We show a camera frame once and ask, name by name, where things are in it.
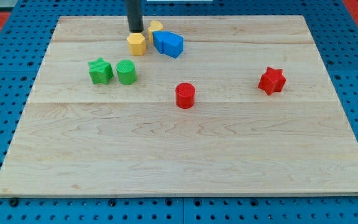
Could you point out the green star block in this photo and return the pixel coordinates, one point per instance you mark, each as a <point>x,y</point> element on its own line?
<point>100,71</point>

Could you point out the red star block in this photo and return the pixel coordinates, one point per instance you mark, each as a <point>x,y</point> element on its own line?
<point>272,81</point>

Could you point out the red cylinder block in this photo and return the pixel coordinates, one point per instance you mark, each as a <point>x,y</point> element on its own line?
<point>185,95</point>

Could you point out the blue cube block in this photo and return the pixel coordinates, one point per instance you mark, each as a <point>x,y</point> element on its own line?
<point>173,45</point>

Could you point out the green cylinder block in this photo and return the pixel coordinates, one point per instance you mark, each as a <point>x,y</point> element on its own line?
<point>126,72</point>

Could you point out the blue triangular block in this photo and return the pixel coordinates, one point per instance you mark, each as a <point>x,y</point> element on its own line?
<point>158,38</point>

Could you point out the yellow hexagon block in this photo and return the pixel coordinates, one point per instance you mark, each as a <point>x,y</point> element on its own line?
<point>136,44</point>

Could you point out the yellow heart block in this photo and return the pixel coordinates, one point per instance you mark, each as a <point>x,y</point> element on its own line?
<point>154,26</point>

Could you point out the wooden board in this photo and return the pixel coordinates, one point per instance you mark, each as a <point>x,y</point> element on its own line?
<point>76,139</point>

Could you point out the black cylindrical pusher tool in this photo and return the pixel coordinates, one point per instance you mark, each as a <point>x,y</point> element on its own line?
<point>134,15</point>

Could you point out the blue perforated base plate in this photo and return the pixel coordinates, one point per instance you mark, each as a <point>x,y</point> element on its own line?
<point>23,43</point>

